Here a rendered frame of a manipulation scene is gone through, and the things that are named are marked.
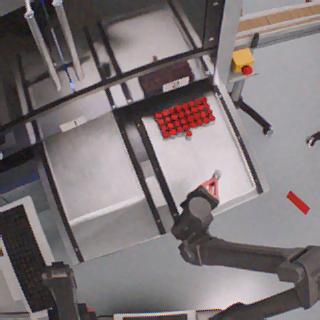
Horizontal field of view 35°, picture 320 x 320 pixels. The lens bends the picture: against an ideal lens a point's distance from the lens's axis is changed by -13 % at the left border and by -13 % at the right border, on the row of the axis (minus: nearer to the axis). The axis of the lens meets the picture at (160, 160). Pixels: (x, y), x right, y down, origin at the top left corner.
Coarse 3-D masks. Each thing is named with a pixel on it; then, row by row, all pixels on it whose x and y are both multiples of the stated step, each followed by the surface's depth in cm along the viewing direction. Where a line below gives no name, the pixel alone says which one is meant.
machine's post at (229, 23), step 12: (228, 0) 127; (240, 0) 129; (228, 12) 135; (240, 12) 137; (228, 24) 142; (228, 36) 150; (228, 48) 159; (216, 60) 166; (228, 60) 169; (216, 72) 176; (228, 72) 180
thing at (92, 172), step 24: (96, 120) 185; (48, 144) 184; (72, 144) 183; (96, 144) 183; (120, 144) 183; (72, 168) 181; (96, 168) 181; (120, 168) 181; (72, 192) 179; (96, 192) 179; (120, 192) 179; (72, 216) 177
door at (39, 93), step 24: (0, 24) 99; (24, 24) 104; (48, 24) 109; (0, 48) 109; (24, 48) 114; (48, 48) 120; (0, 72) 119; (24, 72) 126; (0, 96) 131; (24, 96) 139; (48, 96) 146; (0, 120) 145
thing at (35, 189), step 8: (32, 184) 212; (40, 184) 216; (8, 192) 208; (16, 192) 213; (24, 192) 217; (32, 192) 222; (40, 192) 227; (0, 200) 214; (8, 200) 219; (16, 200) 223; (32, 200) 233; (40, 200) 238; (40, 208) 252; (48, 208) 257
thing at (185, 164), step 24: (216, 96) 184; (216, 120) 185; (168, 144) 183; (192, 144) 183; (216, 144) 183; (168, 168) 181; (192, 168) 181; (216, 168) 181; (240, 168) 181; (240, 192) 175
